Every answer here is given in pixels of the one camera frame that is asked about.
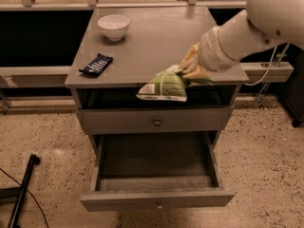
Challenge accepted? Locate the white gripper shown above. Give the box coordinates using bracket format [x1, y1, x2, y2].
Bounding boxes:
[180, 27, 238, 79]

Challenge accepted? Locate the green jalapeno chip bag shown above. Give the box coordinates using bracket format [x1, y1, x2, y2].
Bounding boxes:
[136, 65, 212, 102]

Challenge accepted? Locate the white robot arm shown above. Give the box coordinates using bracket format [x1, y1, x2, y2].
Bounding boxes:
[180, 0, 304, 79]

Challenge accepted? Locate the closed grey middle drawer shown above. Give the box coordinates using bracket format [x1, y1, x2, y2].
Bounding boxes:
[76, 106, 233, 135]

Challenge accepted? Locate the round metal drawer knob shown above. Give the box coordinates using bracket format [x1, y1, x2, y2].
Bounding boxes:
[153, 119, 162, 126]

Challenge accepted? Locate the dark blue snack bag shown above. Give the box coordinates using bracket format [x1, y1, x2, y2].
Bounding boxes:
[80, 53, 113, 77]

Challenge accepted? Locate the grey wooden drawer cabinet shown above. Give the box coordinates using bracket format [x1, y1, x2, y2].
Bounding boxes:
[65, 6, 250, 213]

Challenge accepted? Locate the open grey bottom drawer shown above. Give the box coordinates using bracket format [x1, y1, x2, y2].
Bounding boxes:
[81, 132, 235, 212]

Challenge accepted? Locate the white ceramic bowl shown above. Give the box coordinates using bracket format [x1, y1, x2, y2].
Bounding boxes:
[97, 14, 129, 41]

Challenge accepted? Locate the black metal stand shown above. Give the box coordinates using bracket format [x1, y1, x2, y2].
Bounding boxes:
[0, 154, 40, 228]

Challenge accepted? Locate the thin black floor cable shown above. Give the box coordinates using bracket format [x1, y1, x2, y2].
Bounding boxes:
[0, 167, 50, 228]

